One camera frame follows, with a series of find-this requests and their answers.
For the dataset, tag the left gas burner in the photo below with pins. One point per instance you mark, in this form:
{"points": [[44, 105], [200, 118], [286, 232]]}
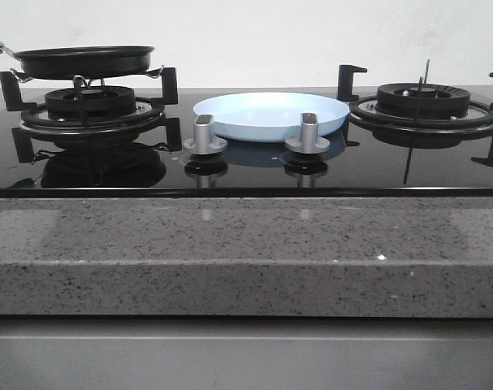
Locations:
{"points": [[100, 102]]}

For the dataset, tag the right black pan support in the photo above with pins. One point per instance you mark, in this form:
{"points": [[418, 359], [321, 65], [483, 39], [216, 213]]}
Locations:
{"points": [[477, 118]]}

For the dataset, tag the gas burner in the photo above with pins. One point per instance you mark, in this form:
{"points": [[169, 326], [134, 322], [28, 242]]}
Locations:
{"points": [[431, 97], [100, 102]]}

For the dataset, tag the black glass cooktop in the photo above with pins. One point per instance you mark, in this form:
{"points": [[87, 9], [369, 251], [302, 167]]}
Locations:
{"points": [[361, 162]]}

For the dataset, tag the black pan support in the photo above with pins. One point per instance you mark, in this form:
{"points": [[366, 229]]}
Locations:
{"points": [[35, 119], [477, 118]]}

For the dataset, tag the right gas burner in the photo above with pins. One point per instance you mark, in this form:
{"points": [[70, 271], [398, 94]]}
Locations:
{"points": [[431, 97]]}

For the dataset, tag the silver stove knob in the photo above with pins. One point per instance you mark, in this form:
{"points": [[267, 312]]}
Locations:
{"points": [[204, 141], [308, 141]]}

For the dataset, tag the black frying pan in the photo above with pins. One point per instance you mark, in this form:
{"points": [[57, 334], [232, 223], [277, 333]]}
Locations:
{"points": [[91, 62]]}

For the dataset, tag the left silver stove knob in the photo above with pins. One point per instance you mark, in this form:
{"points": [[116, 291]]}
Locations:
{"points": [[204, 141]]}

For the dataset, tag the right silver stove knob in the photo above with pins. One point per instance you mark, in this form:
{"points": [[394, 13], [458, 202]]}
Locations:
{"points": [[308, 141]]}

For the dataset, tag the light blue plate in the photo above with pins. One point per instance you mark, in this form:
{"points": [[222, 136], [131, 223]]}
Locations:
{"points": [[270, 116]]}

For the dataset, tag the left black pan support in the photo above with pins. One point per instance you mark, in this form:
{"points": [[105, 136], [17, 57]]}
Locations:
{"points": [[35, 119]]}

